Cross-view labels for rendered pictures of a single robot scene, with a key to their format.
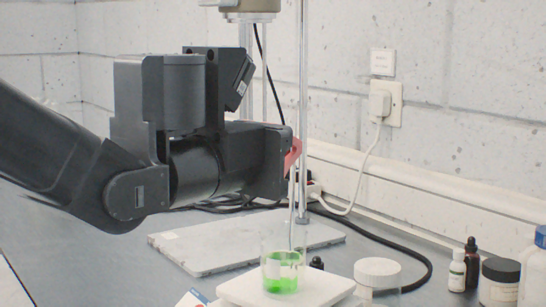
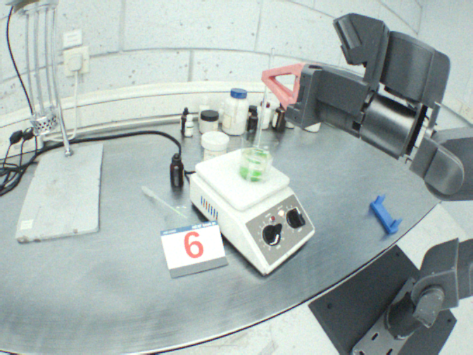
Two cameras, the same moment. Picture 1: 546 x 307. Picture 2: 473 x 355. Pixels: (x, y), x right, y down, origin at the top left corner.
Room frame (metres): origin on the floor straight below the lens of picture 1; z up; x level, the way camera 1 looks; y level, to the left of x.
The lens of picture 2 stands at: (0.64, 0.30, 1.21)
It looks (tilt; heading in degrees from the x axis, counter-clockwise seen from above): 37 degrees down; 274
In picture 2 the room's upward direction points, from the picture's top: 10 degrees clockwise
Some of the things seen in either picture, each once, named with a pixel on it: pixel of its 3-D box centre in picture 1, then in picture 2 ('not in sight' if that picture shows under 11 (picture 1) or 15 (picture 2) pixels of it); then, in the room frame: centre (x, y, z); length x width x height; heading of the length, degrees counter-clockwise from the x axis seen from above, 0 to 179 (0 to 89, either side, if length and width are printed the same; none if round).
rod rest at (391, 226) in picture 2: not in sight; (386, 212); (0.31, -0.07, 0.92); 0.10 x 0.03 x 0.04; 108
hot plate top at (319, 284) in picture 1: (286, 288); (243, 174); (0.66, -0.01, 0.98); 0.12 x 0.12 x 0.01; 51
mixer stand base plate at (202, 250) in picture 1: (247, 237); (61, 184); (1.04, 0.05, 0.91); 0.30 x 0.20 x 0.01; 124
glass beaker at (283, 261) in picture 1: (283, 258); (255, 156); (0.64, -0.01, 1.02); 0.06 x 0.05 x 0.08; 1
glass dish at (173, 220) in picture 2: not in sight; (181, 222); (0.74, 0.06, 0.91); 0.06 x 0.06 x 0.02
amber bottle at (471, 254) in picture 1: (470, 260); (185, 119); (0.86, -0.28, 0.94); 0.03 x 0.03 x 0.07
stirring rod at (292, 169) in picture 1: (292, 200); (262, 115); (0.64, -0.02, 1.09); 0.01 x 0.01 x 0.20
